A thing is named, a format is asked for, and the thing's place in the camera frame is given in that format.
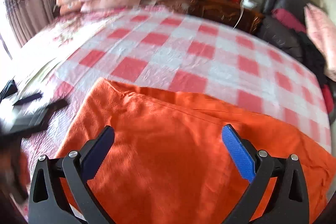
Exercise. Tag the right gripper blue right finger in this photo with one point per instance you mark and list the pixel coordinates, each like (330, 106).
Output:
(288, 203)

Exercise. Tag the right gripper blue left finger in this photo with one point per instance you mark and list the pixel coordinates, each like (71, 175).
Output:
(59, 191)

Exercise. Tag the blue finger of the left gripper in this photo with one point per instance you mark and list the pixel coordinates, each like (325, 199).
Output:
(52, 108)
(28, 99)

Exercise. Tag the orange pants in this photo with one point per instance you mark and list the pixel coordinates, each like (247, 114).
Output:
(168, 163)

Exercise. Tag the black clothing pile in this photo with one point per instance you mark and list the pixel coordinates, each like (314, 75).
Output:
(312, 58)

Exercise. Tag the red cushion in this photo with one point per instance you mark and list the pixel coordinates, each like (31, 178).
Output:
(328, 98)

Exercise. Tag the red white checkered sheet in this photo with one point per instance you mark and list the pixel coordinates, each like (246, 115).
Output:
(182, 53)

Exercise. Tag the black leather armchair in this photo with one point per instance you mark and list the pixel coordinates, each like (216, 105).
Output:
(284, 27)

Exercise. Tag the pink floral top pillow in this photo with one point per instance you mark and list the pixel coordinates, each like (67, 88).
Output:
(321, 31)

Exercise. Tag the maroon cushion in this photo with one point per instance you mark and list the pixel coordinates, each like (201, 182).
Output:
(287, 19)

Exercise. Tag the white charger device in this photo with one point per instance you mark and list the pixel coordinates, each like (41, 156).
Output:
(249, 4)

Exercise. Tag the carved wooden nightstand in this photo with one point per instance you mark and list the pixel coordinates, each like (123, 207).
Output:
(228, 13)

